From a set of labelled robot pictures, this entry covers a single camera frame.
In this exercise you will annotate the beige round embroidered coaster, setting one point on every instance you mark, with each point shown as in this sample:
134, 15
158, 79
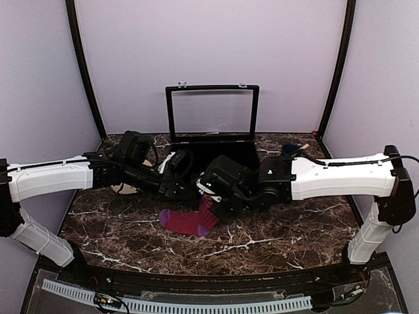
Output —
124, 189

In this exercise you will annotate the left black frame post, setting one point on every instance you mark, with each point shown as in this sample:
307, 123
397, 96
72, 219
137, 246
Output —
83, 67

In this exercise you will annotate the maroon purple orange sock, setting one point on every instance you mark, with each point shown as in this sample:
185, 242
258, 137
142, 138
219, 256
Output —
197, 224

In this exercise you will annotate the wooden stick in mug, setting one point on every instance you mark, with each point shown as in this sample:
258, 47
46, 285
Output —
303, 147

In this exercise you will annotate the black display case with lid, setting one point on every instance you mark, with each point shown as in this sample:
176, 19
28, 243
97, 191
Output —
214, 120

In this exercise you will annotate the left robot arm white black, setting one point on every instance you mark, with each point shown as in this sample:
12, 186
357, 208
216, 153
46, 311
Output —
21, 182

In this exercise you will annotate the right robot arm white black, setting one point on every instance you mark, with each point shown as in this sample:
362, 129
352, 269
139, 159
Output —
298, 176

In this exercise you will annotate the white slotted cable duct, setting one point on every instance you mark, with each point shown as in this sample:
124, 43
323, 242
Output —
160, 302

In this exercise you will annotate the black frame post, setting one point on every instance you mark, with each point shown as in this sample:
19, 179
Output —
339, 68
83, 67

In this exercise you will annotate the dark blue mug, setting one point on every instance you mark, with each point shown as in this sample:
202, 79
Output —
290, 149

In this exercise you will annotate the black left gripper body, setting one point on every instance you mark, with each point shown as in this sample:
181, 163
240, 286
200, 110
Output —
133, 176

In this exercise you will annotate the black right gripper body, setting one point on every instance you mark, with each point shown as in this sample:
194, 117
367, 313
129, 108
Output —
237, 205

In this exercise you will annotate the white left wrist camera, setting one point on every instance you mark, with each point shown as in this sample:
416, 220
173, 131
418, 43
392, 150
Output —
172, 160

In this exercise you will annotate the right black frame post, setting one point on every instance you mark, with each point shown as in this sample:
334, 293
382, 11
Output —
339, 68

